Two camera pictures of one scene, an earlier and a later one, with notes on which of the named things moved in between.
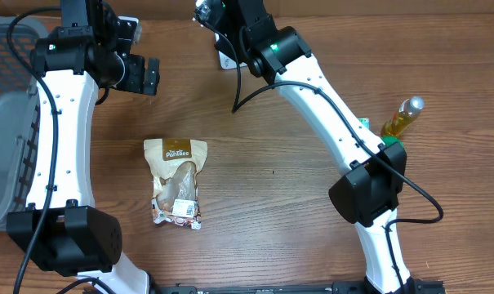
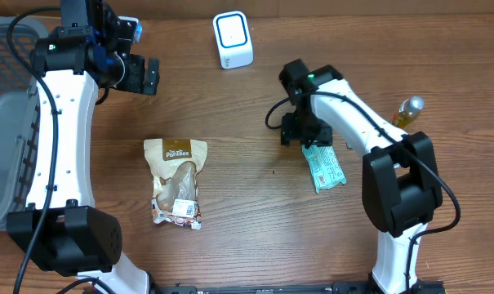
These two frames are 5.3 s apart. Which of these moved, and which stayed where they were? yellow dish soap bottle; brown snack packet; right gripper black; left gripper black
Moved: right gripper black
Stayed: yellow dish soap bottle; left gripper black; brown snack packet
